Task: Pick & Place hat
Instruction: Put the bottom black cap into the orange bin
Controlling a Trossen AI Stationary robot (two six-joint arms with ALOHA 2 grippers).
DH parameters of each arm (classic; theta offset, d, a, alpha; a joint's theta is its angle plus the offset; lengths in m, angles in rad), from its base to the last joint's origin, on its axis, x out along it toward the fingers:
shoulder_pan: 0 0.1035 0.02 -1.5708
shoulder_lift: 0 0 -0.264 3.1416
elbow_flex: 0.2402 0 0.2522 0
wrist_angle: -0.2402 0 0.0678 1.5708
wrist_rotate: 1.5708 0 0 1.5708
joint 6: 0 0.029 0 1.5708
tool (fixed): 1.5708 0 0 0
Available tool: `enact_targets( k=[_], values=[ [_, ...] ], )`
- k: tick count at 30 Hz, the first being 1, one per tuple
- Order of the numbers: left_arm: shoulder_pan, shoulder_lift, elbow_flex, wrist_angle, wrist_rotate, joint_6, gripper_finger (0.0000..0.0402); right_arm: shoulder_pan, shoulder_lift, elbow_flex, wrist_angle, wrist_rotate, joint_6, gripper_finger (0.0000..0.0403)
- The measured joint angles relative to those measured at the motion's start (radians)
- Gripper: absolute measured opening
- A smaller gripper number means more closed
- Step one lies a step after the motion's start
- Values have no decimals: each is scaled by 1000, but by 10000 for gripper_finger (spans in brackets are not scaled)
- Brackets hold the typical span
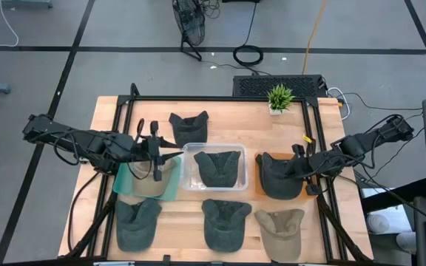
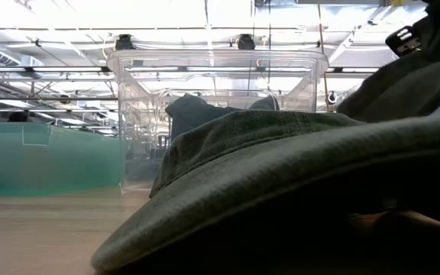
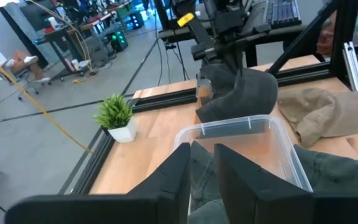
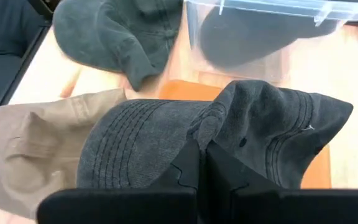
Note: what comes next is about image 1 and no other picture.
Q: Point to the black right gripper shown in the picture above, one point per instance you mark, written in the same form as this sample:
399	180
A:
314	164

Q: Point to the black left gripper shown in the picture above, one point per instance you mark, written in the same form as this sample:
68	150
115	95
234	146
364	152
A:
155	151

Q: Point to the black baseball cap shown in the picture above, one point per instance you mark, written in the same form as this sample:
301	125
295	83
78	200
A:
276	184
189	129

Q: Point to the tan baseball cap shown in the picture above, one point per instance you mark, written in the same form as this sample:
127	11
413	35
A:
146	184
280	240

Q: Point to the dark green baseball cap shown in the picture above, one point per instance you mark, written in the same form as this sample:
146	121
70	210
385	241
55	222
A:
137	229
218	170
225	229

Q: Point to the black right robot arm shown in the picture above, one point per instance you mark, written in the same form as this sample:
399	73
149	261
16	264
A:
357	146

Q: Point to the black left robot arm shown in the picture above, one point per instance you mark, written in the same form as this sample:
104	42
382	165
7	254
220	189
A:
87	142

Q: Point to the clear plastic bin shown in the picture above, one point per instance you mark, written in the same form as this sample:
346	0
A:
189	183

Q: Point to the translucent orange tray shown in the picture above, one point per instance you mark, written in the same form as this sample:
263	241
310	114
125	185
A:
258	191

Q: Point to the translucent green tray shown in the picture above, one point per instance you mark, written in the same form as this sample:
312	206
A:
122	184

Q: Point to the small green potted plant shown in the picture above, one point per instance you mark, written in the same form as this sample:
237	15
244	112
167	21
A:
280	98

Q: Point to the black computer case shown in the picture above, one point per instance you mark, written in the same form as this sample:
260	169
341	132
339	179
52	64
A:
250	86

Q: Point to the person's white shoe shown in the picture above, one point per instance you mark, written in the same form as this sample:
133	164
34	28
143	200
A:
377	223
407	242

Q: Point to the black desk leg bar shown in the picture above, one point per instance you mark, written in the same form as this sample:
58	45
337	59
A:
412	188

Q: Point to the black floor fan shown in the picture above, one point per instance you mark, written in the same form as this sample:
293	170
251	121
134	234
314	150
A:
189	18

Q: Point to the grey desk base bar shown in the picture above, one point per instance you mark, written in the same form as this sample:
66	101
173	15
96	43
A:
20	3

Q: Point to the black aluminium table frame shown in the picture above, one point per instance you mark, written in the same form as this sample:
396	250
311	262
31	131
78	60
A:
213	98

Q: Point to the black camera clip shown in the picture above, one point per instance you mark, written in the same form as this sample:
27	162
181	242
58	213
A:
167	258

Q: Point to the silver metal bracket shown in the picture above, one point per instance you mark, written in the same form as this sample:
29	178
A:
113	264

